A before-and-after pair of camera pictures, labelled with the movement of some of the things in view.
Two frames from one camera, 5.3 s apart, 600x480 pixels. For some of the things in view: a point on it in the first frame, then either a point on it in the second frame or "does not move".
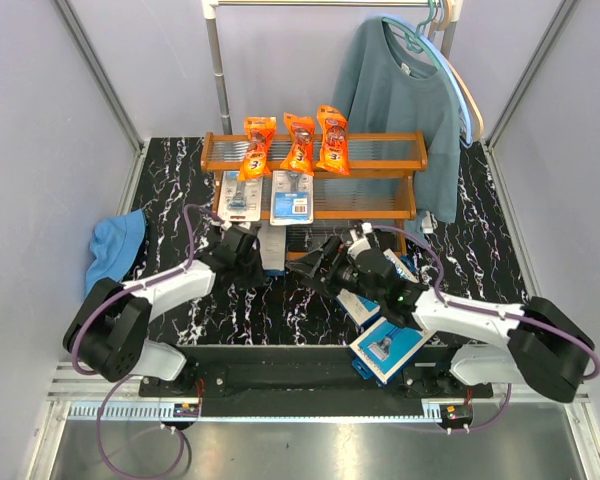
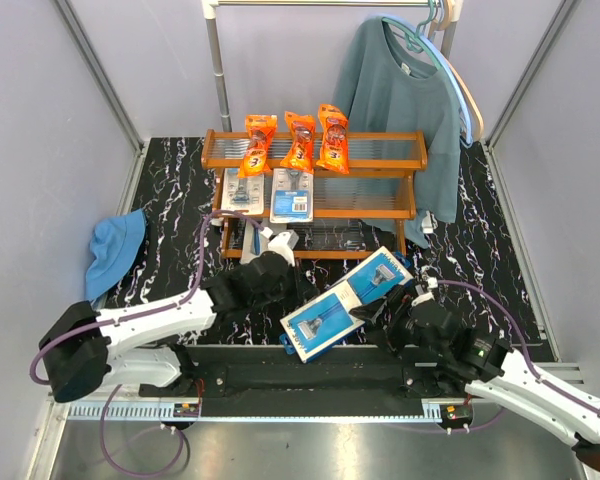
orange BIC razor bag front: (260, 131) does not move
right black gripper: (311, 264) -> (399, 302)
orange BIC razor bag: (334, 154) does not move
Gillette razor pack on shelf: (240, 200) does not move
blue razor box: (380, 352) -> (321, 323)
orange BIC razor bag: (299, 156) does not move
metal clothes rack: (210, 10) does not move
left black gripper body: (250, 273) -> (293, 288)
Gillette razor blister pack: (291, 198) does not move
